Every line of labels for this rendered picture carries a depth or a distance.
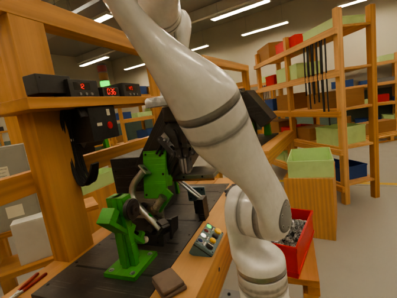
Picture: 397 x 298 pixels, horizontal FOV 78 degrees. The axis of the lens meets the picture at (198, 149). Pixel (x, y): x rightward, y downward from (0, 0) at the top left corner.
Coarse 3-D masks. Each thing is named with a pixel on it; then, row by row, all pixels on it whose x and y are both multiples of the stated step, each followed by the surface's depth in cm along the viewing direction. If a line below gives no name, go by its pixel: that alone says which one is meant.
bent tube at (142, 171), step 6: (144, 168) 108; (138, 174) 106; (144, 174) 107; (132, 180) 108; (138, 180) 107; (132, 186) 107; (132, 192) 107; (144, 210) 105; (144, 216) 104; (150, 216) 104; (150, 222) 103; (156, 228) 102
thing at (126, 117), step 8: (144, 88) 665; (120, 112) 586; (128, 112) 616; (144, 112) 661; (152, 112) 685; (120, 120) 591; (128, 120) 601; (136, 120) 625; (152, 120) 691; (144, 128) 715; (144, 136) 678; (112, 144) 623
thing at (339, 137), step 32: (320, 32) 305; (352, 32) 306; (256, 64) 479; (288, 64) 378; (320, 64) 300; (288, 96) 388; (320, 96) 326; (352, 96) 299; (288, 128) 415; (320, 128) 329; (352, 128) 304; (352, 160) 338
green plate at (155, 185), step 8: (144, 152) 110; (152, 152) 108; (144, 160) 110; (152, 160) 108; (160, 160) 107; (152, 168) 108; (160, 168) 107; (144, 176) 109; (152, 176) 108; (160, 176) 106; (168, 176) 110; (144, 184) 109; (152, 184) 108; (160, 184) 106; (168, 184) 110; (144, 192) 109; (152, 192) 107; (160, 192) 106
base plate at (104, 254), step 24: (216, 192) 153; (168, 216) 127; (192, 216) 123; (72, 264) 96; (96, 264) 94; (168, 264) 87; (48, 288) 84; (72, 288) 82; (96, 288) 80; (120, 288) 78; (144, 288) 77
